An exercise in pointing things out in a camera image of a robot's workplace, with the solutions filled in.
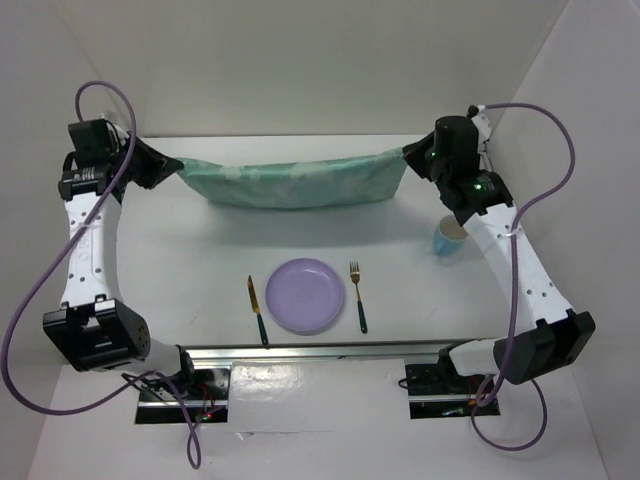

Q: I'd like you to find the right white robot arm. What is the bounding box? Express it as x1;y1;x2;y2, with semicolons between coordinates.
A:
403;114;595;392

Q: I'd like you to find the purple plate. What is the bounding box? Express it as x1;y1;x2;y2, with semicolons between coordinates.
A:
265;258;345;336

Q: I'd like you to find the blue mug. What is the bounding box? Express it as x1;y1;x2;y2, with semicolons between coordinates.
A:
432;215;468;257

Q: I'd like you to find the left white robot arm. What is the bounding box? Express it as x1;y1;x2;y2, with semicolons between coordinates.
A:
43;119;198;399

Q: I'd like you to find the green patterned placemat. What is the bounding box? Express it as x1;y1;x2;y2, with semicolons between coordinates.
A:
178;148;407;210

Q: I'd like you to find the purple cable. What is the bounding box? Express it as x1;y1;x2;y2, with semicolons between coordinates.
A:
469;102;576;450
3;81;202;471

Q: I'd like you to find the aluminium rail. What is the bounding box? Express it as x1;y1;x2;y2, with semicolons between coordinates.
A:
478;138;495;172
185;340;451;369

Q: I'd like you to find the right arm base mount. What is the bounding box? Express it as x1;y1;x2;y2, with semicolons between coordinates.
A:
397;364;485;420

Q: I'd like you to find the front aluminium rail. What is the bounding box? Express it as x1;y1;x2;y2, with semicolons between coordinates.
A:
185;340;451;369

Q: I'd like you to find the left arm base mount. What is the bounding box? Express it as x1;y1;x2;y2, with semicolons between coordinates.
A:
134;366;231;425

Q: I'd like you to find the right aluminium rail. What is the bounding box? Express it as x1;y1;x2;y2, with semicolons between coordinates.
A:
478;138;495;172

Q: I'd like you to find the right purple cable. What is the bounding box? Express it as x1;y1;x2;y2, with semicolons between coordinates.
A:
469;102;576;450

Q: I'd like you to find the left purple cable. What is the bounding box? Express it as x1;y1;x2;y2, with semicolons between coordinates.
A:
3;81;202;471

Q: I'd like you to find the gold fork green handle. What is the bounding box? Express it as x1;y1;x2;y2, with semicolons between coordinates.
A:
349;261;368;334

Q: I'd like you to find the gold knife green handle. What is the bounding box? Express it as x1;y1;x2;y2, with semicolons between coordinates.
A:
247;275;269;347

